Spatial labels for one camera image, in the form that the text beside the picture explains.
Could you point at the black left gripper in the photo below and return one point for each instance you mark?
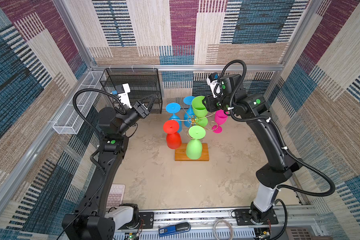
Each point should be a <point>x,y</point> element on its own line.
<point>138,108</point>

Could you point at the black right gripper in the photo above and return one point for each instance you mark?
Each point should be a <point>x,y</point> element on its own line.
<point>209,104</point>

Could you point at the green wine glass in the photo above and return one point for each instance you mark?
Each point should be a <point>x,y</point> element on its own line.
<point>200,111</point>
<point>194,146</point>

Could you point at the magenta wine glass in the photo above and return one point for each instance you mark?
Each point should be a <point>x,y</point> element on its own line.
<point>219,119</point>

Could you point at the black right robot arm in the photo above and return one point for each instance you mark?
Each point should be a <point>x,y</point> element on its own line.
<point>230,96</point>

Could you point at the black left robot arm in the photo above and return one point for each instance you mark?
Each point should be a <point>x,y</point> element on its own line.
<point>90,220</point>

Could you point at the left blue wine glass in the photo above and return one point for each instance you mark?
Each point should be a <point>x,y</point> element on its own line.
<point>174,108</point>

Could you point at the blue wine glass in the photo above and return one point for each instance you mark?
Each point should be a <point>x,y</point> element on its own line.
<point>174,108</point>
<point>189,114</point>

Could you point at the back blue wine glass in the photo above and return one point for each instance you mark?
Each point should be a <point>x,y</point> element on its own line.
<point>189,114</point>

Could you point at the red wine glass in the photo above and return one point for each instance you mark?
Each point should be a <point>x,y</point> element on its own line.
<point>173,138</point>

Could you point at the wooden rack base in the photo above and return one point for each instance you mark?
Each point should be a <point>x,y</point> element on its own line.
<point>180,153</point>

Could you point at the black mesh shelf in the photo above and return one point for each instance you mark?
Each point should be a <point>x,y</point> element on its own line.
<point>143,82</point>

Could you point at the white pink calculator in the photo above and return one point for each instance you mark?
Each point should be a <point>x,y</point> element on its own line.
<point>116,195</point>

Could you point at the blue black stapler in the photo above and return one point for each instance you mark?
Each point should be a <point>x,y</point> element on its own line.
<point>174,229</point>

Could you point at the gold wire glass rack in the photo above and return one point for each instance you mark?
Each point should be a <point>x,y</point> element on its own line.
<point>181,115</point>

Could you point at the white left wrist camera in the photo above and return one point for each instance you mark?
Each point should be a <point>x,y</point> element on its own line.
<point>122,91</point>

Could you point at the white wire basket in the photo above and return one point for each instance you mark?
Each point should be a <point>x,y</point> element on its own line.
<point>69,122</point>

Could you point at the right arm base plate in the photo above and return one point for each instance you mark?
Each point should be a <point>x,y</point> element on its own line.
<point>243,216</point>

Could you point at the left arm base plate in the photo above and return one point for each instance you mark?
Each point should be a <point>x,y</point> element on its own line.
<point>146,220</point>

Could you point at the aluminium mounting rail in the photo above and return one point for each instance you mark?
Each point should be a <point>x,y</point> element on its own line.
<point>295,222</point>

